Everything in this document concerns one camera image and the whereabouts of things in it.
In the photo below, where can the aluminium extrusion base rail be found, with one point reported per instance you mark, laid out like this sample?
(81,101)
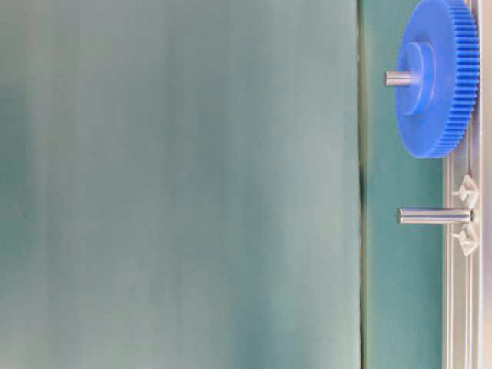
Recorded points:
(467,280)

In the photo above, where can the large blue plastic gear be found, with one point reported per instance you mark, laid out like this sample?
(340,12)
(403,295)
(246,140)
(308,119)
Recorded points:
(440,49)

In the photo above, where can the white plastic shaft mount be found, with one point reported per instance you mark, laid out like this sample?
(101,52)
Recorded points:
(468,236)

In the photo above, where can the upper steel shaft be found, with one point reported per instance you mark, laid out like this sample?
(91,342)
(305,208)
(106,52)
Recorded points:
(400,79)

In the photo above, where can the steel shaft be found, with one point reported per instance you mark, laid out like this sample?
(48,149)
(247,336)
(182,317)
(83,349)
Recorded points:
(434,216)
(400,79)

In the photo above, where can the lower steel shaft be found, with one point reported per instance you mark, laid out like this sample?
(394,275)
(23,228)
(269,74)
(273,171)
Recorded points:
(434,216)

